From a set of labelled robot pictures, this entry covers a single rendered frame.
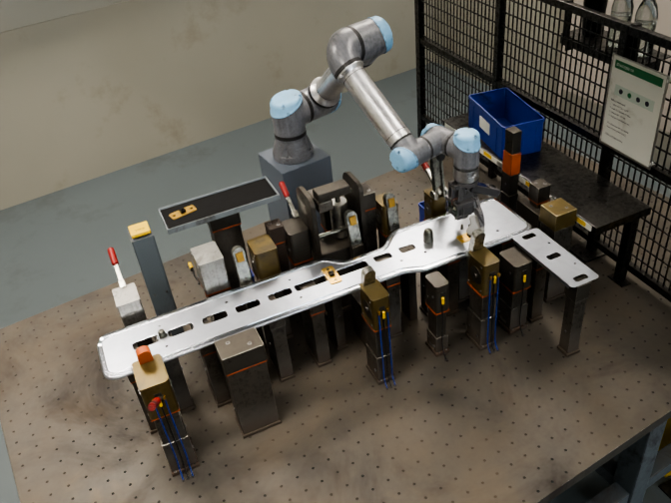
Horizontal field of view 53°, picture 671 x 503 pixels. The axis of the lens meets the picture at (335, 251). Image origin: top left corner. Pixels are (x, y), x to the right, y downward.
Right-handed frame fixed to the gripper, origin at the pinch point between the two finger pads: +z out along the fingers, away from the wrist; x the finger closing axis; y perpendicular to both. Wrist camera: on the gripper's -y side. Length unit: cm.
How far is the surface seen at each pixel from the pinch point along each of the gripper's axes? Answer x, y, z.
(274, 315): 3, 68, 2
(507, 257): 13.2, -5.0, 4.2
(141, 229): -38, 95, -14
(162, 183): -275, 65, 102
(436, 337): 14.4, 21.2, 24.7
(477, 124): -51, -36, -6
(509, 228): 2.8, -13.1, 2.2
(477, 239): 13.2, 6.3, -7.4
